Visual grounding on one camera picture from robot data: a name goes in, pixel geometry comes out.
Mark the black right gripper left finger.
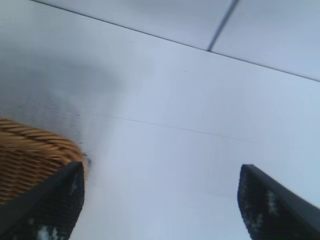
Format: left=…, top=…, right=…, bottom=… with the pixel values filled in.
left=0, top=161, right=86, bottom=240

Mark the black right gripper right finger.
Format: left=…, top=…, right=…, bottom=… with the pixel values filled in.
left=237, top=163, right=320, bottom=240

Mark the brown woven wicker basket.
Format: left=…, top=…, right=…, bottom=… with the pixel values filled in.
left=0, top=118, right=89, bottom=206

